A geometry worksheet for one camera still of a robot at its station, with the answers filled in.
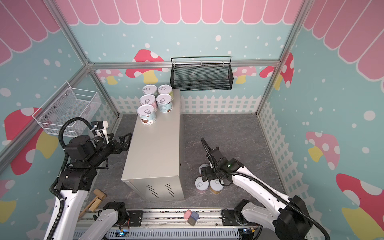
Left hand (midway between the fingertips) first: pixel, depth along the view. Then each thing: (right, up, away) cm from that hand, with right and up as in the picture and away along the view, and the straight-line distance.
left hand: (123, 137), depth 68 cm
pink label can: (+37, -18, +19) cm, 45 cm away
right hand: (+40, -20, +12) cm, 46 cm away
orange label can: (+44, -27, +11) cm, 53 cm away
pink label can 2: (+36, -27, +11) cm, 47 cm away
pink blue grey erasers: (+31, -40, +6) cm, 51 cm away
